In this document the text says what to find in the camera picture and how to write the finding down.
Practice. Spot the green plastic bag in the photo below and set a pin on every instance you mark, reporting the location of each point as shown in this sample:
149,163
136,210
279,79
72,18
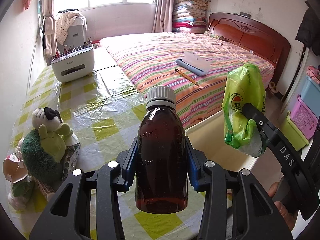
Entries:
243,85

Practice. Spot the yellow checkered plastic tablecloth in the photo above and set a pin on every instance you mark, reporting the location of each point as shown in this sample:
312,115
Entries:
105,110

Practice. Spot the stack of folded quilts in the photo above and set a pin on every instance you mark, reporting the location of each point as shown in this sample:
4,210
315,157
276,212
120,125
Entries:
189,16

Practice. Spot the brown medicine bottle white cap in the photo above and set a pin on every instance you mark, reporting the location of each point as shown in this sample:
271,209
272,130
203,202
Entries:
161,173

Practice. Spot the pink curtain right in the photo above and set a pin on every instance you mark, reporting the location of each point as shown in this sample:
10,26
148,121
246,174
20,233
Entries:
163,16

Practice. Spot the cream plastic trash bin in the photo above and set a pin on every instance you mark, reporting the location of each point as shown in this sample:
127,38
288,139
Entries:
208,137

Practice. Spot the white cabinet with cloth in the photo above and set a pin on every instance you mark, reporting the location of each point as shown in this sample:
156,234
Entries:
70,29

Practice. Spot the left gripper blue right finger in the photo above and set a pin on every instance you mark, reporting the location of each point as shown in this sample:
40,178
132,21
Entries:
195,161

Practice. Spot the yellow pencil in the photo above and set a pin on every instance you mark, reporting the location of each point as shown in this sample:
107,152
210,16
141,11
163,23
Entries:
186,77

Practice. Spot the pink curtain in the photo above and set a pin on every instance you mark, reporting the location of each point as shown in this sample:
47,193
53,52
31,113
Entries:
49,28
163,16

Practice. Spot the striped bed sheet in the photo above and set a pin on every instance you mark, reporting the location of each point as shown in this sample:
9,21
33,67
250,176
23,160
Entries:
148,60

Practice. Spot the torn paper cup trash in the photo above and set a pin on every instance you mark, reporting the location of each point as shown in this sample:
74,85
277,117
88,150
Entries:
21,183

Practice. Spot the right hand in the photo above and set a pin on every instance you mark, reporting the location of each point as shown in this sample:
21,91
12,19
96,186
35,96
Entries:
288,217

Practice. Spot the panda and green plush toy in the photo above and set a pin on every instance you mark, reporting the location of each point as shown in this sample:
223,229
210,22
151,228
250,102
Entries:
50,150

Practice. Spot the white desktop organizer box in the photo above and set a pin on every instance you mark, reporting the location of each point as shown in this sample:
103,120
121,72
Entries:
74,65

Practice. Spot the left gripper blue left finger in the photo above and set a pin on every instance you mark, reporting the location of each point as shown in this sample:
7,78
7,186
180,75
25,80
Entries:
128,168

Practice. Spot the pink curtain left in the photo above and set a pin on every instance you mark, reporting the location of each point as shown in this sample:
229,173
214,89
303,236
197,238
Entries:
49,28

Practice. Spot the slippers on floor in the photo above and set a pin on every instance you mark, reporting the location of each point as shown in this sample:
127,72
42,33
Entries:
271,89

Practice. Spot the black hanging jacket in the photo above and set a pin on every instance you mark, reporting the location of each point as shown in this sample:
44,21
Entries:
308,32

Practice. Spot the blue pencil case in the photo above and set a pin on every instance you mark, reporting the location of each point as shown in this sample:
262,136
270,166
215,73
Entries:
201,69

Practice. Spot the blue plastic box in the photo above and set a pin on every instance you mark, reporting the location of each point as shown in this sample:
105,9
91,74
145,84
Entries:
310,95

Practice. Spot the pink plastic basket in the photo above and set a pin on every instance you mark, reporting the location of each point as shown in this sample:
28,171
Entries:
304,118

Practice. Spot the green plastic basket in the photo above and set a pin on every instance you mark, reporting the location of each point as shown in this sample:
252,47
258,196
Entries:
293,133

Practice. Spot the red wooden headboard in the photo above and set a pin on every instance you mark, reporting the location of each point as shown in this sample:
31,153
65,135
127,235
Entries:
252,35

